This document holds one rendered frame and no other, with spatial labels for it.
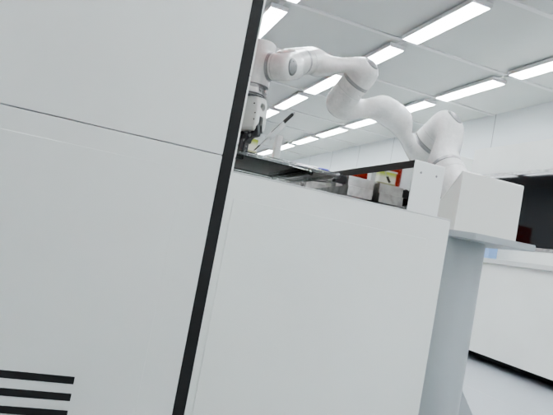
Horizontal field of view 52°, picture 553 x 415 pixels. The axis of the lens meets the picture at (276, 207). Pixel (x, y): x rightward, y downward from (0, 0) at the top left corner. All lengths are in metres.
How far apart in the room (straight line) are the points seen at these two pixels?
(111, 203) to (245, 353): 0.48
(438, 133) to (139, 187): 1.31
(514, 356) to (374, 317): 3.63
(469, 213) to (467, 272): 0.18
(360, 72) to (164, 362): 1.22
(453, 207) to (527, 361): 3.17
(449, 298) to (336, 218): 0.63
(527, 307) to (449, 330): 3.08
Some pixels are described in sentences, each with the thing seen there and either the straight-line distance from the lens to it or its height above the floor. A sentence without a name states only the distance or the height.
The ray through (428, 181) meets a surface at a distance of 1.52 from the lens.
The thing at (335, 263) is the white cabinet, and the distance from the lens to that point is 1.33.
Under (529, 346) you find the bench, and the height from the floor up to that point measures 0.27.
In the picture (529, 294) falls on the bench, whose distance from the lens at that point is 4.90.
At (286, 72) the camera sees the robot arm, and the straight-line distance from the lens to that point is 1.59.
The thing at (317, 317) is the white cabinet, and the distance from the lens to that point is 1.33.
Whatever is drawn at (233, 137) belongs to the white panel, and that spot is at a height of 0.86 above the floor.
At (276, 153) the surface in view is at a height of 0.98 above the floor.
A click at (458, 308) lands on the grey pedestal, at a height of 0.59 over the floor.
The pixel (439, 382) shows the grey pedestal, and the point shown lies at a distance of 1.87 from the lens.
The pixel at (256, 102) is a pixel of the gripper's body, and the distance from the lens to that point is 1.60.
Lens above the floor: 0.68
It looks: 4 degrees up
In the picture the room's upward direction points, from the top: 11 degrees clockwise
